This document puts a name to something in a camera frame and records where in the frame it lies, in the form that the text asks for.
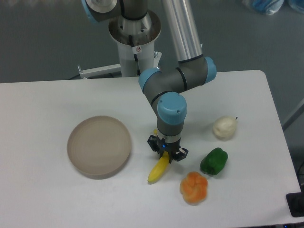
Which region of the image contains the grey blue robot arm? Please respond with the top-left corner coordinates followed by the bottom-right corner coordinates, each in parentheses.
top-left (79, 0), bottom-right (217, 161)

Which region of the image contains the white pear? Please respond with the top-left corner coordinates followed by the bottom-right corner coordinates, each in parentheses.
top-left (212, 115), bottom-right (238, 141)

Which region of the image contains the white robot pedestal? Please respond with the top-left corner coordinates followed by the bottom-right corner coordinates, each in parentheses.
top-left (117, 41), bottom-right (162, 77)

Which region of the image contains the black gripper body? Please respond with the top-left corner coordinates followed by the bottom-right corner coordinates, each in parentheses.
top-left (157, 136), bottom-right (181, 155)

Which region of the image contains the peeled orange mandarin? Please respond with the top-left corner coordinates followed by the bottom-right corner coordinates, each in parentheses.
top-left (180, 171), bottom-right (208, 205)

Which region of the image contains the blue plastic bag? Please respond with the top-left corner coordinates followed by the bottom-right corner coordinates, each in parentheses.
top-left (241, 0), bottom-right (304, 16)

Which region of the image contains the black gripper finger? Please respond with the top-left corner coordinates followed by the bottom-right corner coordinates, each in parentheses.
top-left (147, 135), bottom-right (162, 159)
top-left (168, 147), bottom-right (189, 163)

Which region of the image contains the yellow banana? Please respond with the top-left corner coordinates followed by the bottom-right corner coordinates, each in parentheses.
top-left (147, 129), bottom-right (170, 184)

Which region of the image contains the black device at edge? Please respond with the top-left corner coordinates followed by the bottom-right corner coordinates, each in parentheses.
top-left (286, 192), bottom-right (304, 218)

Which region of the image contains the green bell pepper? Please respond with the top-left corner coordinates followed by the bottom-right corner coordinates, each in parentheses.
top-left (200, 147), bottom-right (228, 175)

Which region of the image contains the white left bracket bar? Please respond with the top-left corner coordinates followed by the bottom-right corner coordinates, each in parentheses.
top-left (77, 64), bottom-right (121, 78)

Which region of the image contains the beige round plate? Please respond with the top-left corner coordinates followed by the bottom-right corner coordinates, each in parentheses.
top-left (67, 115), bottom-right (132, 180)

